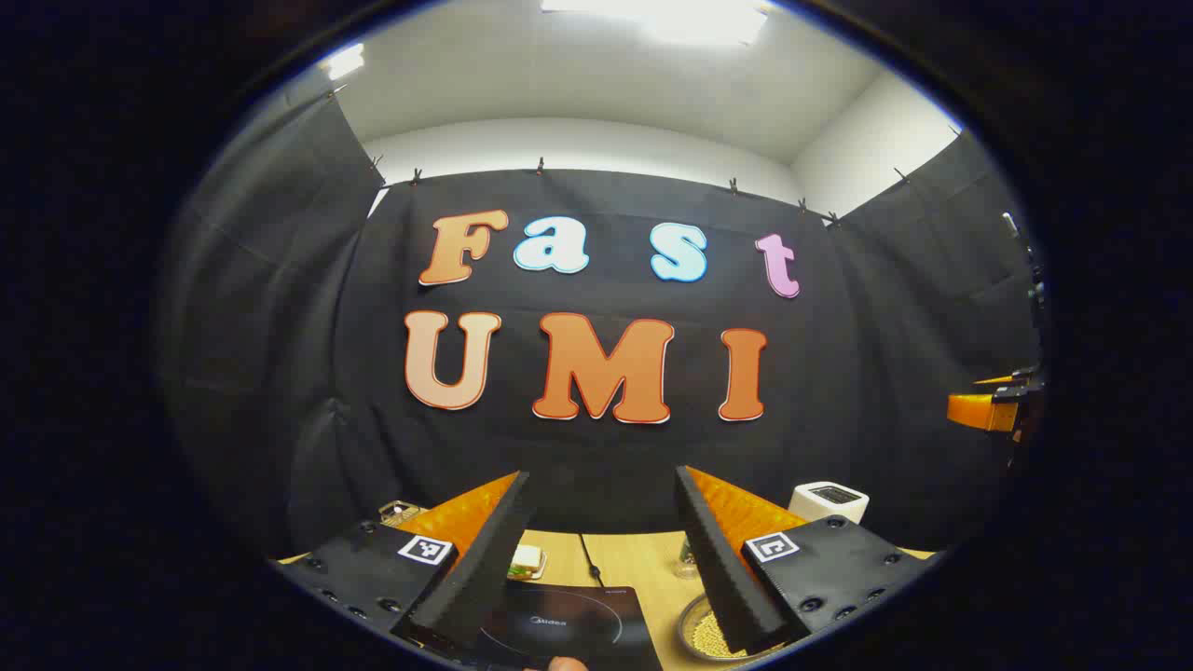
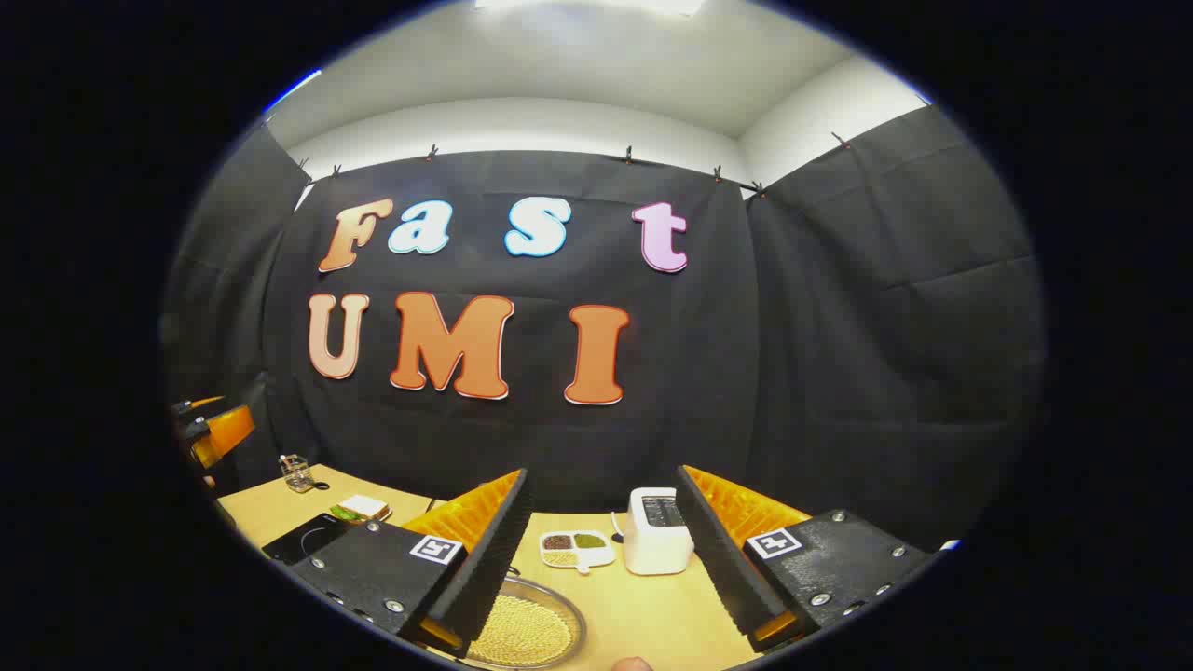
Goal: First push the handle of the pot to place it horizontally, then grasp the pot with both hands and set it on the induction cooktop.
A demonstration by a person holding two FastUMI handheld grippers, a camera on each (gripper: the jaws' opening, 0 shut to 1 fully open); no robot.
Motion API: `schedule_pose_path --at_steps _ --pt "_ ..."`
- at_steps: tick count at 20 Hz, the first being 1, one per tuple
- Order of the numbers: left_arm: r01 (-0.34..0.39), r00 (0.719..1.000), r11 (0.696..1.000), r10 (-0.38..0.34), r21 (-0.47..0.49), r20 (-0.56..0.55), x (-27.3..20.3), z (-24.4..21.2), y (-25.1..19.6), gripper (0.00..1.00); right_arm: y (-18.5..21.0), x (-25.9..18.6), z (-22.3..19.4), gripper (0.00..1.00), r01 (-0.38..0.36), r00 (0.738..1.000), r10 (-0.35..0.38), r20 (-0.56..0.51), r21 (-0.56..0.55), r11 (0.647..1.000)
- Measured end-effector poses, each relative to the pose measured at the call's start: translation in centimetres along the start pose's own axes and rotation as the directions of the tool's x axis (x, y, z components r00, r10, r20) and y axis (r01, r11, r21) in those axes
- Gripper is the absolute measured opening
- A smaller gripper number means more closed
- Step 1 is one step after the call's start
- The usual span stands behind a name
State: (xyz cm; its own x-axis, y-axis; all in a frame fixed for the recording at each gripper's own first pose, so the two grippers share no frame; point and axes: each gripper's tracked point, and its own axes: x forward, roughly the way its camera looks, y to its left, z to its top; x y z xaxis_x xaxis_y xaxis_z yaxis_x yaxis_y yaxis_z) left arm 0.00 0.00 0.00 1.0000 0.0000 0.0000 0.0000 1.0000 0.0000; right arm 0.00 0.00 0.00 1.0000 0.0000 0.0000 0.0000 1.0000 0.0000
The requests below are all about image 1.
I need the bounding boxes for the pile of soybeans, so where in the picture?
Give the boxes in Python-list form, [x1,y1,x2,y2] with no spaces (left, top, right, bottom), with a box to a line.
[687,608,747,658]

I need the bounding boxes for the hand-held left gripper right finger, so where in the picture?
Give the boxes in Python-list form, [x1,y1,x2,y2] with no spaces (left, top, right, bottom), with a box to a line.
[675,465,938,655]

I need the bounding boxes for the large ceiling light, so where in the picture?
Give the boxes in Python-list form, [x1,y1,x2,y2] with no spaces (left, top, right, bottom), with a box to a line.
[541,0,770,46]

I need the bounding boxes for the steel pot with black handle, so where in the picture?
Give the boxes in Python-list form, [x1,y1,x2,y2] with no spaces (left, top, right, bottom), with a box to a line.
[678,595,788,664]

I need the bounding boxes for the white toaster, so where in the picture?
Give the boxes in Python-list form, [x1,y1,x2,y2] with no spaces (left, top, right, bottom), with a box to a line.
[788,481,871,526]

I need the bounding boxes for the black induction cooktop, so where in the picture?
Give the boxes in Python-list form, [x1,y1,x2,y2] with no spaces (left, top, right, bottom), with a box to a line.
[475,580,665,671]

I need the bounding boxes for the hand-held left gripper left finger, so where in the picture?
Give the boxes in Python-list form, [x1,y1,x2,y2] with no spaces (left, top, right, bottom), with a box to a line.
[275,471,534,653]

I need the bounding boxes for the small ceiling light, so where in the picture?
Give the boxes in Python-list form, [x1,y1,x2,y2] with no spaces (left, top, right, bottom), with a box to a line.
[322,44,366,82]

